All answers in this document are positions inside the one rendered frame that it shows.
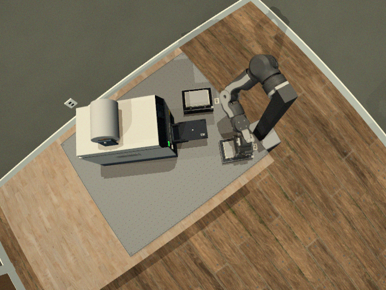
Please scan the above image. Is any grey cylinder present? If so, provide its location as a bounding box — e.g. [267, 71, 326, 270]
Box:
[90, 99, 120, 143]

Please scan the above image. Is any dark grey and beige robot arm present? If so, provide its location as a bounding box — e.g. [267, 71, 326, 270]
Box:
[220, 54, 289, 148]

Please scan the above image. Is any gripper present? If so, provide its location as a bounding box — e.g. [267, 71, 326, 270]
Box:
[230, 135, 253, 159]

